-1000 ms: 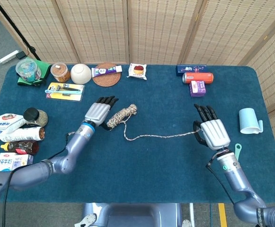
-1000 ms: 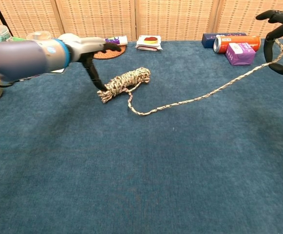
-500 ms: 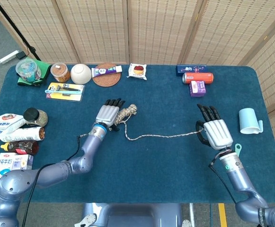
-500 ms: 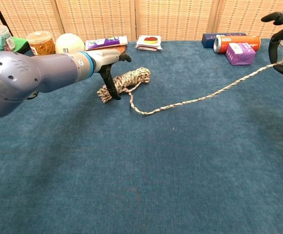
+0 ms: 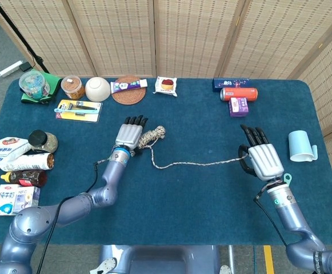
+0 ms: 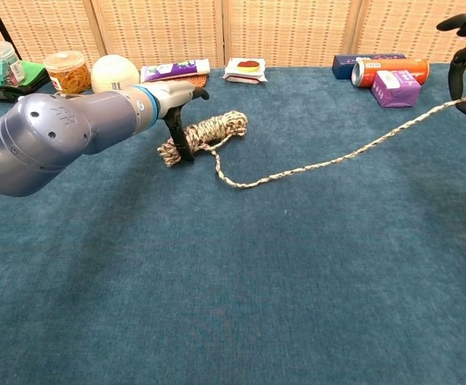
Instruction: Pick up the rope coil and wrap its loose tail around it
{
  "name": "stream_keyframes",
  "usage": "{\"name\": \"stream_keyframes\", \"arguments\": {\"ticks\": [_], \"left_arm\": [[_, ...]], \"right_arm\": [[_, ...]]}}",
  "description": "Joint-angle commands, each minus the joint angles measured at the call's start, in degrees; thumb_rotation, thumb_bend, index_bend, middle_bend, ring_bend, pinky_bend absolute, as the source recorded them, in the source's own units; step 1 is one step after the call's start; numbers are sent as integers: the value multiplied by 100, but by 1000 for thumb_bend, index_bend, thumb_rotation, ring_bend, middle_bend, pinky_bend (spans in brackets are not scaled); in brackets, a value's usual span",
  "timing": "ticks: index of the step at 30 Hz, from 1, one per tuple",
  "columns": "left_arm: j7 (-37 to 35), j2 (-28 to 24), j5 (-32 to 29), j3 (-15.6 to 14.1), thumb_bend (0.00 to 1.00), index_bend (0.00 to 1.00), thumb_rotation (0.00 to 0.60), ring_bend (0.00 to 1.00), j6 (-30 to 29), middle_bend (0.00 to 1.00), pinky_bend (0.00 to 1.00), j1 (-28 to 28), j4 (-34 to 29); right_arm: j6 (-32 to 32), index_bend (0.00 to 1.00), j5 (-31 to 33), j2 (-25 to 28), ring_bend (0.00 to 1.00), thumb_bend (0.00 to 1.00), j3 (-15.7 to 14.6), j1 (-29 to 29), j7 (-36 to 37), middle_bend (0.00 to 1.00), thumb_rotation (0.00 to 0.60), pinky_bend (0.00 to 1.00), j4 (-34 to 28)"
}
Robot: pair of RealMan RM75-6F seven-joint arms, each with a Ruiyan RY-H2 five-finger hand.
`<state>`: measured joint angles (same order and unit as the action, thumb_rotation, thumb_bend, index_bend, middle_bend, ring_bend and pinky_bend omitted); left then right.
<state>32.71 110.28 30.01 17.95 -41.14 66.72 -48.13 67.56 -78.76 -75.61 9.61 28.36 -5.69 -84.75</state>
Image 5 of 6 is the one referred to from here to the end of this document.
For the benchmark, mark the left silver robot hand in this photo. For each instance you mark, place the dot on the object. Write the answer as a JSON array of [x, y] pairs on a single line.
[[130, 135]]

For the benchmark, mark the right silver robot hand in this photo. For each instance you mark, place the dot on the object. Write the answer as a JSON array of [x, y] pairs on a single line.
[[265, 161]]

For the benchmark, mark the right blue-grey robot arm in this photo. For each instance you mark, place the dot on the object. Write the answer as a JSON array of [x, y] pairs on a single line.
[[291, 217]]

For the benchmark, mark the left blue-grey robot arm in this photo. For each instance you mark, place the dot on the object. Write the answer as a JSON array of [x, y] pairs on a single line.
[[108, 177]]

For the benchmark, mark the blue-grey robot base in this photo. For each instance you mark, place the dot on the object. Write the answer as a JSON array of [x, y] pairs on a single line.
[[160, 259]]

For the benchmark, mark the teal bottle opener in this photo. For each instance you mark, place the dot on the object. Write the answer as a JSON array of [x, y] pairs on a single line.
[[284, 176]]

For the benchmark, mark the light blue plastic mug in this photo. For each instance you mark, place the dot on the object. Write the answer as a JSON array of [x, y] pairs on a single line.
[[298, 145]]

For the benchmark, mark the round woven rattan coaster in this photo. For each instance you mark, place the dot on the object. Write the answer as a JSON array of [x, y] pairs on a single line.
[[128, 98]]

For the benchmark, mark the purple white toothpaste tube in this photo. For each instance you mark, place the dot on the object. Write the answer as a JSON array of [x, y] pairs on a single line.
[[125, 86]]

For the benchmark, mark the yellow razor blister pack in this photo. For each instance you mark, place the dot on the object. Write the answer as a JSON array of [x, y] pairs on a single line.
[[80, 116]]

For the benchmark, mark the cream upturned bowl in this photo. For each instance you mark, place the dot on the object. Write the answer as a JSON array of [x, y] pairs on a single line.
[[97, 90]]

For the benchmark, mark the purple small box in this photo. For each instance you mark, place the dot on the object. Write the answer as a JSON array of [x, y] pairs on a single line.
[[238, 108]]

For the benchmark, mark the wrapped pastry snack pack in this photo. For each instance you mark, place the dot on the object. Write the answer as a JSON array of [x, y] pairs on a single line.
[[165, 85]]

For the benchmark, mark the light blue toothbrush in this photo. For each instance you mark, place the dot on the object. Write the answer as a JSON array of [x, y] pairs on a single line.
[[68, 110]]

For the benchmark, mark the orange drink can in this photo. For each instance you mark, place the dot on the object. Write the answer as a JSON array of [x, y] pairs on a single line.
[[240, 94]]

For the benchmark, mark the clear jar of rubber bands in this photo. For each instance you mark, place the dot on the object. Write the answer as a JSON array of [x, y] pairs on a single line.
[[72, 88]]

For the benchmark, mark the black-lidded herb jar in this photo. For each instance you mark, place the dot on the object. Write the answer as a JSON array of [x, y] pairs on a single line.
[[47, 142]]

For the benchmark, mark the blue carpet table cover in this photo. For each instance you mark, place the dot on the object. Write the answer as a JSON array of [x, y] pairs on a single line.
[[183, 199]]

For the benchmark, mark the dark blue long box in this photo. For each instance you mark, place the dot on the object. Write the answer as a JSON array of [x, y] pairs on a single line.
[[231, 83]]

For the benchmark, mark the green folded cloth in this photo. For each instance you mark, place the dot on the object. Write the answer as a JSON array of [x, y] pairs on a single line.
[[54, 82]]

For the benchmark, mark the bamboo folding screen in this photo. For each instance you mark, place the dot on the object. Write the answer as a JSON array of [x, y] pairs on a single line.
[[120, 37]]

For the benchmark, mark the clear tub of coloured clips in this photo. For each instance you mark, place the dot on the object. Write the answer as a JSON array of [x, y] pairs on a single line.
[[34, 85]]

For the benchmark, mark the brown sauce bottle yellow cap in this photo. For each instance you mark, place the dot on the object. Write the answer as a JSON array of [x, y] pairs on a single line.
[[28, 178]]

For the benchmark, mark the white rolled snack package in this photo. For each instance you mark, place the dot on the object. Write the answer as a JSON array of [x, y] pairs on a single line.
[[23, 162]]

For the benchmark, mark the pale NFC juice carton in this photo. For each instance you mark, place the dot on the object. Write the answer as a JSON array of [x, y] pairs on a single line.
[[24, 198]]

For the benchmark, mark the black power adapter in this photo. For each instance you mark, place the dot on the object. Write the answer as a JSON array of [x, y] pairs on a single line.
[[25, 67]]

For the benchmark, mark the white blue food bag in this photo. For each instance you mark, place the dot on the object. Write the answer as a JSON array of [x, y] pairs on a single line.
[[3, 148]]

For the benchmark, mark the white power strip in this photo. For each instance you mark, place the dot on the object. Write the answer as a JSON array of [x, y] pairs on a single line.
[[11, 68]]

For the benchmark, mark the white blue milk carton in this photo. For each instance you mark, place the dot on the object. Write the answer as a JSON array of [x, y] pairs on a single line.
[[4, 199]]

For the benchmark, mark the black tripod stand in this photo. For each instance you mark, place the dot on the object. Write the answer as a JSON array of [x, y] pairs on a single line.
[[11, 24]]

